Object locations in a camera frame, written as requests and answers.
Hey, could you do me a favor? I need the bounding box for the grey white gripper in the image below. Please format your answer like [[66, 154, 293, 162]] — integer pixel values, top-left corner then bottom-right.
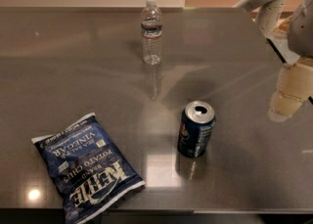
[[268, 0, 313, 122]]

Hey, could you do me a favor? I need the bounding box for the blue pepsi can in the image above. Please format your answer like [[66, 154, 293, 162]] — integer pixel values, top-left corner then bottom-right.
[[177, 101, 216, 157]]

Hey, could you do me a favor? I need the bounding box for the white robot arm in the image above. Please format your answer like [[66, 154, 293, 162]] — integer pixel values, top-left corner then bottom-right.
[[236, 0, 313, 122]]

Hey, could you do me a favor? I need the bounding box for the clear plastic water bottle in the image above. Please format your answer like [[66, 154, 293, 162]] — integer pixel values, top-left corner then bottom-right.
[[141, 0, 162, 65]]

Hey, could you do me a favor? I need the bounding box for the blue kettle chips bag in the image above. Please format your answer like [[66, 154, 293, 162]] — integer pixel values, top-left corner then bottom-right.
[[32, 112, 145, 224]]

